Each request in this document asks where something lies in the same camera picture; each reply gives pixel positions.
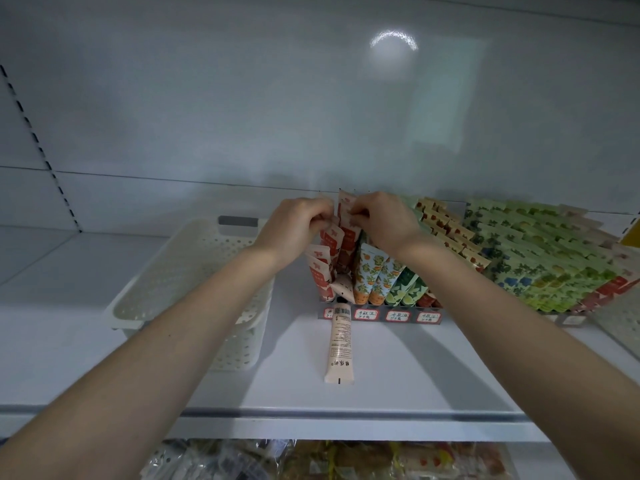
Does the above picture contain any person's right forearm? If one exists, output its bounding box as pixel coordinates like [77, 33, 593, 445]
[405, 243, 640, 480]

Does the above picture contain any clear divider tray with labels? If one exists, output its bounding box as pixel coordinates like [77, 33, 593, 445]
[322, 307, 586, 328]

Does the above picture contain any person's right hand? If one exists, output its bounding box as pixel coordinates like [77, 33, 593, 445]
[347, 191, 439, 264]

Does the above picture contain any white perforated plastic basket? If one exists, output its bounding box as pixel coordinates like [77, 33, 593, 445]
[105, 215, 276, 372]
[598, 285, 640, 361]

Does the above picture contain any person's left forearm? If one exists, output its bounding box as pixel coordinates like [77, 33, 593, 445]
[0, 247, 286, 480]

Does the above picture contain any row of hand cream tubes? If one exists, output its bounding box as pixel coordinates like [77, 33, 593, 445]
[305, 191, 640, 316]

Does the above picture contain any pile of snack packets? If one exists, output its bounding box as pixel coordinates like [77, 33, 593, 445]
[140, 437, 516, 480]

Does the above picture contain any white metal shelf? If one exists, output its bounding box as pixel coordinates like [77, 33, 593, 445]
[0, 0, 640, 480]

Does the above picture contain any white pink hand cream tube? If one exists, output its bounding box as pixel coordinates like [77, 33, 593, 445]
[325, 301, 355, 386]

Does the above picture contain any person's left hand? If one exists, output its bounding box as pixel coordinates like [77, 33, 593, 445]
[250, 197, 336, 271]

